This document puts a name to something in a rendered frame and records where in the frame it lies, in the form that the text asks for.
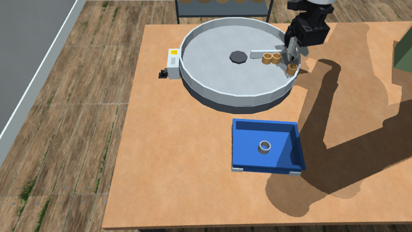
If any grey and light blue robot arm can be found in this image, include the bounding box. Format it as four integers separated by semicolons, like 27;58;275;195
287;0;337;11

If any bronze bushing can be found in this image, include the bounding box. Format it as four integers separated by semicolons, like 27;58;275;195
262;53;272;65
271;53;281;64
286;63;298;75

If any blue open crate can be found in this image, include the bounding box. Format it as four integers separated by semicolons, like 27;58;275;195
232;118;306;176

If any grey metal bushing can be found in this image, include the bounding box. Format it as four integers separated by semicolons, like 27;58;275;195
287;58;298;67
258;141;271;155
280;53;288;64

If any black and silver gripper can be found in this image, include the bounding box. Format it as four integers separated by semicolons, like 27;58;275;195
284;0;334;62

